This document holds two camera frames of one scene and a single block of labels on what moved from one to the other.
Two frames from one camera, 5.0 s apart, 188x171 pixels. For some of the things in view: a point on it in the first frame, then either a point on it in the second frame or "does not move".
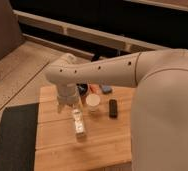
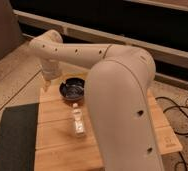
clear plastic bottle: [79, 123] does not move
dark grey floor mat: [16, 144] does not move
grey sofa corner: [3, 31] does not move
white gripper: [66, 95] to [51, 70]
